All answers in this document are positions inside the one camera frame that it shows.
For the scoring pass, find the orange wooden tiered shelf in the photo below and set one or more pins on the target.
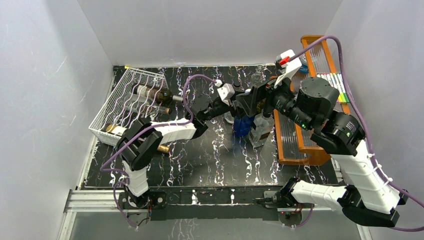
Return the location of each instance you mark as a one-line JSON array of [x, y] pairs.
[[294, 146]]

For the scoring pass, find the clear square liquor bottle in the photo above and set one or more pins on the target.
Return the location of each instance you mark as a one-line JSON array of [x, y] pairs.
[[260, 130]]

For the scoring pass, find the coloured marker pen set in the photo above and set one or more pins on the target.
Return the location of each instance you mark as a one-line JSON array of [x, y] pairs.
[[336, 81]]

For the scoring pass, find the blue white lidded jar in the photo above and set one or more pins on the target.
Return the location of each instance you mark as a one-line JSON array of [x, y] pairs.
[[304, 64]]

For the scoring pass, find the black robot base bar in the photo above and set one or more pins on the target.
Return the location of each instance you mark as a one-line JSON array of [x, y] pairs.
[[245, 202]]

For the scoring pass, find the clear round glass bottle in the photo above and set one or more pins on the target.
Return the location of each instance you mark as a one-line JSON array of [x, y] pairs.
[[227, 116]]

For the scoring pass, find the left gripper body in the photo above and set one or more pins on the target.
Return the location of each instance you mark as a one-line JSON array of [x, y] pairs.
[[236, 111]]

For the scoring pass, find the white wire wine rack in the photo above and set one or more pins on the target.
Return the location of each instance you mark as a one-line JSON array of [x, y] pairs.
[[112, 113]]

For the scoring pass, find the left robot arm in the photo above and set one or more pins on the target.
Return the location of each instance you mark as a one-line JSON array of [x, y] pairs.
[[138, 145]]

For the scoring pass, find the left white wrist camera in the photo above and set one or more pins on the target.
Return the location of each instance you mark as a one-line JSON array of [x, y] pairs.
[[225, 93]]

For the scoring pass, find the blue liquor bottle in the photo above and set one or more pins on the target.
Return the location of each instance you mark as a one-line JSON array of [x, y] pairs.
[[242, 125]]

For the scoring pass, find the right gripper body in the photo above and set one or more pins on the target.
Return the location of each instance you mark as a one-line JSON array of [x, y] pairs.
[[268, 91]]

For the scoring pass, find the dark silver-capped wine bottle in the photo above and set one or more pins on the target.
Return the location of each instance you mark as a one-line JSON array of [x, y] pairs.
[[162, 95]]

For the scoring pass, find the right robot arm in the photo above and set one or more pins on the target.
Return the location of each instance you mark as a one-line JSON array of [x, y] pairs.
[[367, 200]]

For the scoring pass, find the clear cork-stoppered bottle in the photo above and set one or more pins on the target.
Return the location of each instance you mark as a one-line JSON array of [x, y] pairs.
[[144, 105]]

